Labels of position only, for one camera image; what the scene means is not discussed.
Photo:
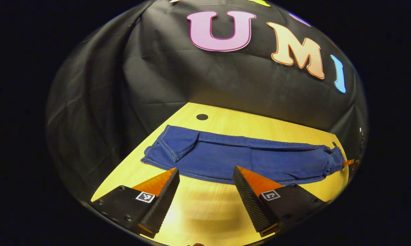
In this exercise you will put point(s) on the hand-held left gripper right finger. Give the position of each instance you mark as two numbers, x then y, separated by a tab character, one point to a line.
249	205

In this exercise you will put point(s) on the black backdrop cloth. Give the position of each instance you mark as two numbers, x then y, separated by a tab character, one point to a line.
123	102

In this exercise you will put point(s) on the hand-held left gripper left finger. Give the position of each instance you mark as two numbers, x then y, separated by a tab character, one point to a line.
164	201

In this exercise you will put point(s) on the blue denim jeans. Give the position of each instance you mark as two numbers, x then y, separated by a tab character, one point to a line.
243	160

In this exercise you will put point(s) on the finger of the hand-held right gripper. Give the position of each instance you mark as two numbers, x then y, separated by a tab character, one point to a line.
349	162

